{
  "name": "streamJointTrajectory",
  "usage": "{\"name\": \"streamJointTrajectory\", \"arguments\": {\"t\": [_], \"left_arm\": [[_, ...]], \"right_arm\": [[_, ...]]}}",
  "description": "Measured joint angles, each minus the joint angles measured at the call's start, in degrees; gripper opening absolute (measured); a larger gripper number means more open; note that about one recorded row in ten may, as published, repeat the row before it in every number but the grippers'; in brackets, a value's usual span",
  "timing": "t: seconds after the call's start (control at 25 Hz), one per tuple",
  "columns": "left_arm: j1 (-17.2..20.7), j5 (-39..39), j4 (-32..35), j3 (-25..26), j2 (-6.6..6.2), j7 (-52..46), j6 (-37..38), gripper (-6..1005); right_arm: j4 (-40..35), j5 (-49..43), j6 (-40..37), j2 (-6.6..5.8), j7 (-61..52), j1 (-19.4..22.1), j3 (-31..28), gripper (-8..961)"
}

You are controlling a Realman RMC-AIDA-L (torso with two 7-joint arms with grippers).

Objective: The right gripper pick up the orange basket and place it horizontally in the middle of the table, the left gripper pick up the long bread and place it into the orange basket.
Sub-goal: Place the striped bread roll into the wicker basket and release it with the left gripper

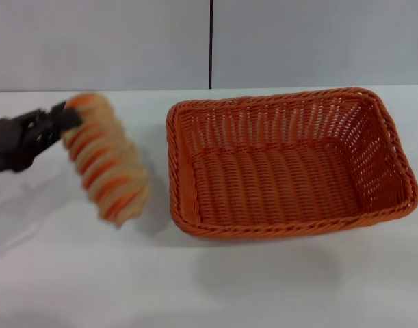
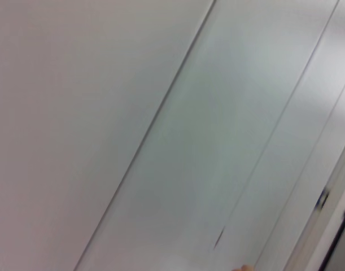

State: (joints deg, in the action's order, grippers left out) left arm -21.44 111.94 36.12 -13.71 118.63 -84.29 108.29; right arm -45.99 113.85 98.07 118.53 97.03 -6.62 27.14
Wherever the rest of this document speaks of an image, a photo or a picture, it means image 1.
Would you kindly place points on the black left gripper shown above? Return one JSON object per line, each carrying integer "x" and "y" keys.
{"x": 30, "y": 136}

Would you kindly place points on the orange cream striped bread roll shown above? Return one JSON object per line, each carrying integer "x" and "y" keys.
{"x": 109, "y": 171}

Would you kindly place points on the thin black vertical strip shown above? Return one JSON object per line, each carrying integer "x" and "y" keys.
{"x": 211, "y": 44}

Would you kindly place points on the orange woven plastic basket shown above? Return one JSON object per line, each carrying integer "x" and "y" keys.
{"x": 280, "y": 191}

